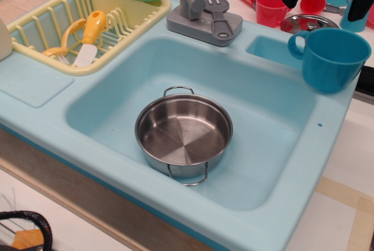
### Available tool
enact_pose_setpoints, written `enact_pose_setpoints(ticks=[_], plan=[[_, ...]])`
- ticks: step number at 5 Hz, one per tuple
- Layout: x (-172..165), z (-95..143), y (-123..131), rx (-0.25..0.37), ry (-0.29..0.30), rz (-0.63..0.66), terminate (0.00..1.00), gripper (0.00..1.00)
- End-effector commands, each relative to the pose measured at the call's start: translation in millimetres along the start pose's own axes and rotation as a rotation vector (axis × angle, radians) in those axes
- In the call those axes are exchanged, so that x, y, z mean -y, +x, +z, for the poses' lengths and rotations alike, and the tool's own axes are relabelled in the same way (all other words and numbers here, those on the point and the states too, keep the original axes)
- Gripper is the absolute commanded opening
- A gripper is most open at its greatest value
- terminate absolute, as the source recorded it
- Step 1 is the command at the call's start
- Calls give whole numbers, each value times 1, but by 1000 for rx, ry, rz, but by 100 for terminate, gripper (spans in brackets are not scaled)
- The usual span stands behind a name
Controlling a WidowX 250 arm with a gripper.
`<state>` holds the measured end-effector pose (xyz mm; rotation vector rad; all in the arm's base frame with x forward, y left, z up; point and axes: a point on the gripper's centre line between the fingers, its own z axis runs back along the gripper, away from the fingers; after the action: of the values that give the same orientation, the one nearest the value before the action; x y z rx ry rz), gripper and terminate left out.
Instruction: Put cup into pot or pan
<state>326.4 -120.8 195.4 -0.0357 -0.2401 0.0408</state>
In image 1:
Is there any blue plastic cup with handle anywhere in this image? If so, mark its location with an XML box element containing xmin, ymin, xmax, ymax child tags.
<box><xmin>288</xmin><ymin>28</ymin><xmax>372</xmax><ymax>93</ymax></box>

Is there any blue cup upside down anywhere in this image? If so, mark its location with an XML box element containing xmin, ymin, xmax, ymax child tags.
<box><xmin>340</xmin><ymin>0</ymin><xmax>369</xmax><ymax>33</ymax></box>

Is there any red cup upside down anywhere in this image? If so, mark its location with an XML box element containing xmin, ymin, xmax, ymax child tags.
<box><xmin>300</xmin><ymin>0</ymin><xmax>326</xmax><ymax>15</ymax></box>

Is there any stainless steel pot lid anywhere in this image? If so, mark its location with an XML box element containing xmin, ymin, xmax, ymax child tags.
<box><xmin>280</xmin><ymin>14</ymin><xmax>339</xmax><ymax>34</ymax></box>

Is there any black bar at edge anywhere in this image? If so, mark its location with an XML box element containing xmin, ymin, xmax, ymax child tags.
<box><xmin>355</xmin><ymin>66</ymin><xmax>374</xmax><ymax>96</ymax></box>

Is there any grey toy fork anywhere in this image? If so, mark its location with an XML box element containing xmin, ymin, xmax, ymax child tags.
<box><xmin>204</xmin><ymin>0</ymin><xmax>234</xmax><ymax>41</ymax></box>

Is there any grey toy faucet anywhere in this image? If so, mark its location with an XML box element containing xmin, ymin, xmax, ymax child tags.
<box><xmin>167</xmin><ymin>0</ymin><xmax>243</xmax><ymax>47</ymax></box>

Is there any yellow dish drying rack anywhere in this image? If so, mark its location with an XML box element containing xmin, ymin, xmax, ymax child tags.
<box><xmin>8</xmin><ymin>0</ymin><xmax>172</xmax><ymax>76</ymax></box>

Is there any yellow toy brush spoon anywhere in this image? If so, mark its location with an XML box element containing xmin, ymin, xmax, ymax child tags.
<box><xmin>42</xmin><ymin>19</ymin><xmax>86</xmax><ymax>65</ymax></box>

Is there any cream plastic object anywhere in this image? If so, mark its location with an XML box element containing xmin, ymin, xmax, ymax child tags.
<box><xmin>0</xmin><ymin>19</ymin><xmax>12</xmax><ymax>61</ymax></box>

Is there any orange tape piece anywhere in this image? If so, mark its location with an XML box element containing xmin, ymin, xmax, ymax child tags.
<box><xmin>11</xmin><ymin>229</ymin><xmax>44</xmax><ymax>250</ymax></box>

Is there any blue handled toy utensil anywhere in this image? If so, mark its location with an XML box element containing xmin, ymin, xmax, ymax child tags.
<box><xmin>323</xmin><ymin>0</ymin><xmax>351</xmax><ymax>16</ymax></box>

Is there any red cup with handle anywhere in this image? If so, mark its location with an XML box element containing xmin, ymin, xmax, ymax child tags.
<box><xmin>255</xmin><ymin>0</ymin><xmax>292</xmax><ymax>28</ymax></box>

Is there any yellow handled toy knife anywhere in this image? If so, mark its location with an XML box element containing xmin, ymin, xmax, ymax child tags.
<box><xmin>74</xmin><ymin>11</ymin><xmax>106</xmax><ymax>67</ymax></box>

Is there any black braided cable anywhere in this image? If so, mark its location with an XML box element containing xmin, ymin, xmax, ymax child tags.
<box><xmin>0</xmin><ymin>210</ymin><xmax>53</xmax><ymax>251</ymax></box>

